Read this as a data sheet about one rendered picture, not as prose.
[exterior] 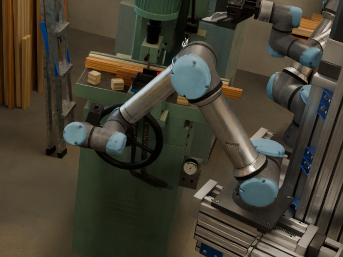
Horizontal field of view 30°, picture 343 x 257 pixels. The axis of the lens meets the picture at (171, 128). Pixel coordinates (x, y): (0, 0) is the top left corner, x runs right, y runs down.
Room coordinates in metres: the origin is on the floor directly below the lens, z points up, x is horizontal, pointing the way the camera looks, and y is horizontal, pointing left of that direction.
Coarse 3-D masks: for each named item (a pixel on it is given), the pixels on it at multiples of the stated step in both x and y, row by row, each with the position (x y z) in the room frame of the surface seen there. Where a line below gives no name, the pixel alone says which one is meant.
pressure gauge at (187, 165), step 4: (188, 160) 2.17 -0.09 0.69; (192, 160) 2.17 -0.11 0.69; (184, 164) 2.16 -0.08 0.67; (188, 164) 2.16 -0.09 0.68; (192, 164) 2.16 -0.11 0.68; (196, 164) 2.16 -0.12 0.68; (184, 168) 2.16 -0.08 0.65; (188, 168) 2.16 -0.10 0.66; (192, 168) 2.16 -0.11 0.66; (196, 168) 2.16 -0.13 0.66; (188, 172) 2.16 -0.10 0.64; (192, 172) 2.16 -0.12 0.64; (196, 172) 2.16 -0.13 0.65
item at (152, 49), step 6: (162, 36) 2.49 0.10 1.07; (144, 42) 2.39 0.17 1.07; (162, 42) 2.47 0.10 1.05; (144, 48) 2.36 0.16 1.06; (150, 48) 2.36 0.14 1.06; (156, 48) 2.36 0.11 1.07; (144, 54) 2.36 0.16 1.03; (150, 54) 2.36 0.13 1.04; (156, 54) 2.36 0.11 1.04; (150, 60) 2.36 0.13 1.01; (156, 60) 2.36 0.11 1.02
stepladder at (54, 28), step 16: (48, 0) 3.05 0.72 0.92; (48, 16) 3.04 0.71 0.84; (64, 16) 3.24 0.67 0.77; (48, 32) 3.04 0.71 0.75; (64, 32) 3.21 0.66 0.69; (48, 48) 3.04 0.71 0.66; (64, 48) 3.19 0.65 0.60; (48, 64) 3.07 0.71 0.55; (64, 64) 3.19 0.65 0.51; (48, 80) 3.06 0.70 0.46; (64, 80) 3.19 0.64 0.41; (48, 96) 3.05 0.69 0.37; (48, 112) 3.04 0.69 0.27; (64, 112) 3.08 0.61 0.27; (48, 128) 3.04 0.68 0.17; (48, 144) 3.04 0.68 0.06; (64, 144) 3.06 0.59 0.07
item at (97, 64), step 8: (88, 64) 2.42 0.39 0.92; (96, 64) 2.42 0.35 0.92; (104, 64) 2.41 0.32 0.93; (112, 64) 2.41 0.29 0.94; (120, 64) 2.42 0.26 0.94; (112, 72) 2.41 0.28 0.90; (224, 88) 2.37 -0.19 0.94; (232, 88) 2.38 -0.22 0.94; (232, 96) 2.37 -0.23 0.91; (240, 96) 2.37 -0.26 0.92
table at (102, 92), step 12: (84, 72) 2.37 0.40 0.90; (108, 72) 2.41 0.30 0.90; (84, 84) 2.27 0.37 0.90; (96, 84) 2.29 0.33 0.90; (108, 84) 2.30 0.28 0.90; (84, 96) 2.26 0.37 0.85; (96, 96) 2.26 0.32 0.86; (108, 96) 2.26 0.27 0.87; (120, 96) 2.25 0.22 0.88; (168, 96) 2.29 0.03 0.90; (168, 108) 2.23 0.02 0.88; (180, 108) 2.23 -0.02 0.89; (192, 108) 2.23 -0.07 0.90; (156, 120) 2.14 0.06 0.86; (192, 120) 2.23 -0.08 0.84; (204, 120) 2.22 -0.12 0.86
